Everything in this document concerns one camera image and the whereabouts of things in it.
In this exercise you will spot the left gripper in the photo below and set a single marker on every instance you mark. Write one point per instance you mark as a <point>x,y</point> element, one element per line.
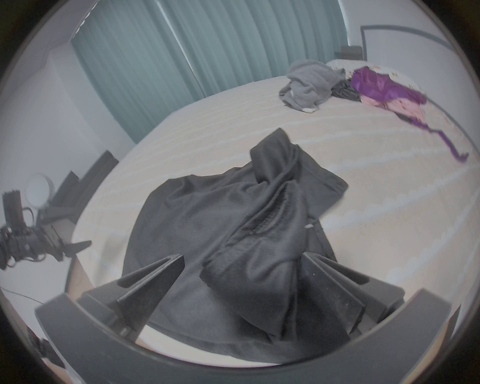
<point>41,243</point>

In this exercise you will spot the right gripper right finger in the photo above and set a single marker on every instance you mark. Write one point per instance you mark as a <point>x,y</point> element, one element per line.
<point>345,296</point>

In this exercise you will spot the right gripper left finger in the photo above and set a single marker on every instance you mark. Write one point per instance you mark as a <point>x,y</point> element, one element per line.
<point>150,296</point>

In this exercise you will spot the black T-shirt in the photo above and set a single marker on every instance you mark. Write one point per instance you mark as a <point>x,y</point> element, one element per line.
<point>240,240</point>

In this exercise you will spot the black chest of drawers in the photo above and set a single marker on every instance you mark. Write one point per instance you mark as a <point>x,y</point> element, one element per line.
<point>93,176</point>

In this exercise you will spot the bed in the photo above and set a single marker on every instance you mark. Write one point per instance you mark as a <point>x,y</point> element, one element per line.
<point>375,180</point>

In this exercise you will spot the blue-green curtain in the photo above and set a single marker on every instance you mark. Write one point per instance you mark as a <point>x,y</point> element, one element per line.
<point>138,63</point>
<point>255,37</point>

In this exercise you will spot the pink garment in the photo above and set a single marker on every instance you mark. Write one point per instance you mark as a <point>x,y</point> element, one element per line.
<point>408,108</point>

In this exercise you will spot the black glossy garment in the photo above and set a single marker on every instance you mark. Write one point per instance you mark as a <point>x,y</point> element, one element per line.
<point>345,90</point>

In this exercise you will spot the purple satin garment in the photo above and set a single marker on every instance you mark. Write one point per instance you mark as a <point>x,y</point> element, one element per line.
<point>378,87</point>

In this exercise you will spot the grey garment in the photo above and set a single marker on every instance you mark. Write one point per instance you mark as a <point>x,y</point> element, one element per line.
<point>311,80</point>

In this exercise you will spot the white printed pillow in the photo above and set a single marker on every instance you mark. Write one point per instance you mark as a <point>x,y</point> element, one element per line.
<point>375,71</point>

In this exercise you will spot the grey bedside table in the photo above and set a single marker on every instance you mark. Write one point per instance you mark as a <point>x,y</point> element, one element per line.
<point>350,52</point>

